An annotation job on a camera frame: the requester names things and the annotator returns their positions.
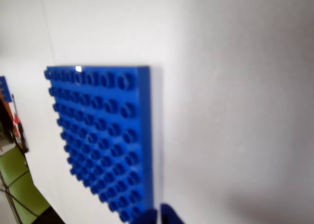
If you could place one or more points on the dark cluttered equipment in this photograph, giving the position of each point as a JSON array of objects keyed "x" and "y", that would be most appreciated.
[{"x": 9, "y": 125}]

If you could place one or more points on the blue 8x8 studded baseplate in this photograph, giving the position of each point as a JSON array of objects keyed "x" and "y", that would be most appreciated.
[{"x": 98, "y": 125}]

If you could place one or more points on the green mat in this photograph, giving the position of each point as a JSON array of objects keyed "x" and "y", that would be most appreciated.
[{"x": 17, "y": 179}]

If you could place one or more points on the small blue studded piece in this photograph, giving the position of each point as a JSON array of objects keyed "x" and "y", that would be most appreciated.
[{"x": 4, "y": 90}]

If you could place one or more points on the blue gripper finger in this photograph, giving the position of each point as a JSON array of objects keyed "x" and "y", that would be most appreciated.
[
  {"x": 151, "y": 217},
  {"x": 169, "y": 215}
]

